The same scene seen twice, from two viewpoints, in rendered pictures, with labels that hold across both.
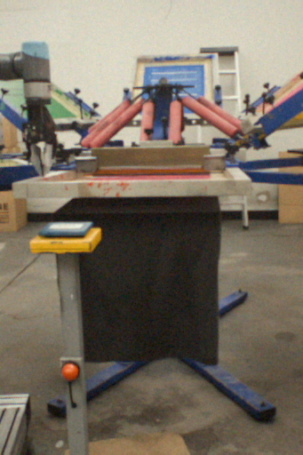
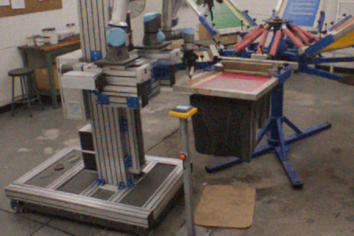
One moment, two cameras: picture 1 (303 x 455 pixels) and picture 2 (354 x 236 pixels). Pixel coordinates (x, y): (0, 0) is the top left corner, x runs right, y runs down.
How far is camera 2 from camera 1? 127 cm
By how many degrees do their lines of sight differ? 19
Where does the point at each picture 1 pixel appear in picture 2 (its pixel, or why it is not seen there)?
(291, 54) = not seen: outside the picture
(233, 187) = (249, 96)
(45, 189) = (183, 88)
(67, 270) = (182, 122)
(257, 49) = not seen: outside the picture
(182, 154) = (259, 67)
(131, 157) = (238, 66)
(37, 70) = (188, 39)
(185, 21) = not seen: outside the picture
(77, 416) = (186, 172)
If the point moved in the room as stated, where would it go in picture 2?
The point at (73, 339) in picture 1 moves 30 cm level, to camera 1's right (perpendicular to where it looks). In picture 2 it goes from (184, 146) to (230, 152)
